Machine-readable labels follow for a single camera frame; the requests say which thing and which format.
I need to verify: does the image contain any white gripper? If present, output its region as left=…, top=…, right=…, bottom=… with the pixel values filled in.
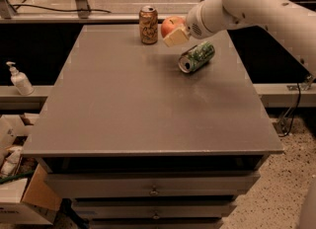
left=162, top=5, right=213, bottom=47

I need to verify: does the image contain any red apple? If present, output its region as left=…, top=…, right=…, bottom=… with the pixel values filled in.
left=161, top=16, right=185, bottom=38

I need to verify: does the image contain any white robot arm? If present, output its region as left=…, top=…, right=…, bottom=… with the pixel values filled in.
left=184, top=0, right=316, bottom=229

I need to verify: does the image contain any green soda can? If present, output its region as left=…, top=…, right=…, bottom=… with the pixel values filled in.
left=178, top=41, right=215, bottom=74

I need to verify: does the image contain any orange soda can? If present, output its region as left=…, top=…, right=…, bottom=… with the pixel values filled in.
left=139, top=5, right=158, bottom=44

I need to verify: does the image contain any grey drawer cabinet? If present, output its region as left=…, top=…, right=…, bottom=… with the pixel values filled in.
left=24, top=25, right=282, bottom=229

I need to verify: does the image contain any white pump bottle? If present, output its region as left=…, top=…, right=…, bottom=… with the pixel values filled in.
left=6, top=61, right=34, bottom=96

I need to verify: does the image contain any cardboard box with clutter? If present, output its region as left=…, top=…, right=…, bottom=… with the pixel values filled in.
left=0, top=114, right=61, bottom=225

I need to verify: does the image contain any black cable behind table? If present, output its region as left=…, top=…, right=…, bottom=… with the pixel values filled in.
left=9, top=3, right=113, bottom=14

